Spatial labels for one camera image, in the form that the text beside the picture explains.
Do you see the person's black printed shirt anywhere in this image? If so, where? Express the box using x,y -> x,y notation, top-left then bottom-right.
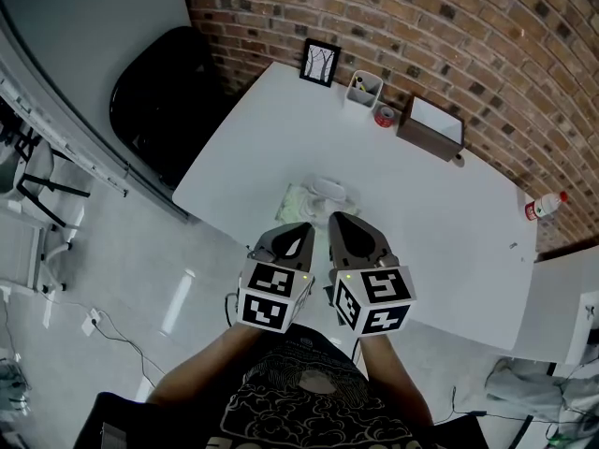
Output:
74,322 -> 490,449

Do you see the person's right forearm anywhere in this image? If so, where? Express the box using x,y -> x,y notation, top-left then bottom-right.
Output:
357,332 -> 435,428

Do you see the white mesh office chair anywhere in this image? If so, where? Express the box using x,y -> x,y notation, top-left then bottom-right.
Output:
0,202 -> 86,295

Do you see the brown wooden box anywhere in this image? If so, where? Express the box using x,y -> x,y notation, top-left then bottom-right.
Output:
394,92 -> 467,164

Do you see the white pen holder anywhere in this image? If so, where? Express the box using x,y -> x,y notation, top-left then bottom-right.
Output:
344,68 -> 386,109

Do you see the black cable with adapter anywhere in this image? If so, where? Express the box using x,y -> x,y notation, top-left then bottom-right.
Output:
431,385 -> 535,428

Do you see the grey clothing pile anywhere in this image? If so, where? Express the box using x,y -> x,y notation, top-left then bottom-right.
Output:
483,356 -> 599,424

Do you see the white framed panel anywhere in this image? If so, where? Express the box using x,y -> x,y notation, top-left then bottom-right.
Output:
562,291 -> 599,367

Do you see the black chair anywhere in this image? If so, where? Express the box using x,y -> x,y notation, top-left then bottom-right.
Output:
108,25 -> 241,192

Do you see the white desk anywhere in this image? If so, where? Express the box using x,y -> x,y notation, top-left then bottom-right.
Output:
171,60 -> 540,353

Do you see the white cloth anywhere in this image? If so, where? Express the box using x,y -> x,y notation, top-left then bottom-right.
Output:
302,193 -> 335,234

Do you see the red-capped plastic bottle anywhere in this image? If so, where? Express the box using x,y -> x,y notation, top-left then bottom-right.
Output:
523,190 -> 570,223

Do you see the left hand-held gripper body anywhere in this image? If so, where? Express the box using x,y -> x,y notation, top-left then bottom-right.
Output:
236,249 -> 316,336

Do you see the black floor cable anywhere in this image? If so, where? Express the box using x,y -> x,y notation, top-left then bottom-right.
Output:
93,308 -> 166,388

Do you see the black picture frame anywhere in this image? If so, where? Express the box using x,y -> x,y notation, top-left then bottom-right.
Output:
299,37 -> 343,89

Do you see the white shelf rack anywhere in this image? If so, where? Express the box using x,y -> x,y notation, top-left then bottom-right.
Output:
0,66 -> 130,199

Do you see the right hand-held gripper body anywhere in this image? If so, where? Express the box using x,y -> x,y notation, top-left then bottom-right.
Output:
329,249 -> 418,337

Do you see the white power adapter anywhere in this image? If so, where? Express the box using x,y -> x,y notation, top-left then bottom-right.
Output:
80,308 -> 102,338

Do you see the red tape roll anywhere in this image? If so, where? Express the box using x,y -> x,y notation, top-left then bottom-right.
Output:
373,105 -> 399,131

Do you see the grey crumpled bag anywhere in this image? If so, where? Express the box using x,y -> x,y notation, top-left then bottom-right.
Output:
0,357 -> 33,416

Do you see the person's left forearm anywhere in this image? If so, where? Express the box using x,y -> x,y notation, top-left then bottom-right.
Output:
146,320 -> 264,410

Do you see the white partition board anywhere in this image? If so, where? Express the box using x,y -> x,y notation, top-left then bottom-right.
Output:
0,0 -> 194,225

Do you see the grey stool with black legs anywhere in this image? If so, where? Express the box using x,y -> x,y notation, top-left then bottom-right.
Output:
0,104 -> 94,229

